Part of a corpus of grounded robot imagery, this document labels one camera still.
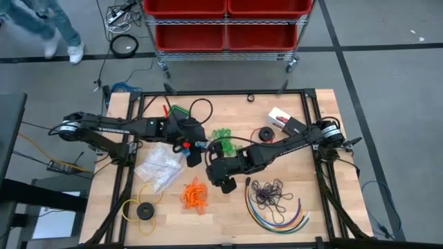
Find multicolour cable bundle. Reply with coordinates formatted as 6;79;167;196
244;177;311;235

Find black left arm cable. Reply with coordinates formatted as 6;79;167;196
138;95;214;127

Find small black device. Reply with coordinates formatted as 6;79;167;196
102;84;112;107

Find thin black hanging cable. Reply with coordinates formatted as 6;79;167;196
93;0;111;93

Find orange rubber bands pile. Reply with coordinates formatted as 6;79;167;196
181;176;209;215

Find black spool of yellow wire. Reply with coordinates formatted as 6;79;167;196
120;183;164;237

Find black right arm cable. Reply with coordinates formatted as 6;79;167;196
206;136;288;149

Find yellow cable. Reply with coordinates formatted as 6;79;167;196
19;133;94;173

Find dark purple rubber bands pile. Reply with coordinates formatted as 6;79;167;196
249;178;294;224

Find black spool of red wire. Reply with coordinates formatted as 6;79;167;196
249;126;276;143

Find black desk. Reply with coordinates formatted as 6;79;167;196
0;92;28;184

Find white power strip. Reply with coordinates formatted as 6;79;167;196
106;10;126;25

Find large black ring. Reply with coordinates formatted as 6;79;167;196
109;33;139;59

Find red plastic bin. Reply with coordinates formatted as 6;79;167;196
143;0;228;19
226;24;299;52
154;24;227;53
227;0;314;19

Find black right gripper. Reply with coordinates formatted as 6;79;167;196
206;140;249;186

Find white cable coil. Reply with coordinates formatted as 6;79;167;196
105;12;133;35

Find white cardboard box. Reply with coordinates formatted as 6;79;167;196
266;106;291;129

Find clear plastic bags pile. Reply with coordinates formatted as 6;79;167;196
134;142;185;193

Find green rubber bands pile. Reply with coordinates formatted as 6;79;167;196
211;127;239;156

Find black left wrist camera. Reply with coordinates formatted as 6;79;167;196
186;147;204;169

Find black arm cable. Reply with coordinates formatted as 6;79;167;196
206;136;288;149
138;95;214;127

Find chrome wire shelf cart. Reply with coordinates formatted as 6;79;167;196
138;0;318;80

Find blue cable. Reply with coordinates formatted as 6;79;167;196
110;82;143;94
361;180;403;240

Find black pad with green rim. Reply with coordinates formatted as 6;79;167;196
168;104;190;120

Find black low furniture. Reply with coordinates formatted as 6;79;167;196
0;178;89;249

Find person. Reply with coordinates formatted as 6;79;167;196
0;0;86;66

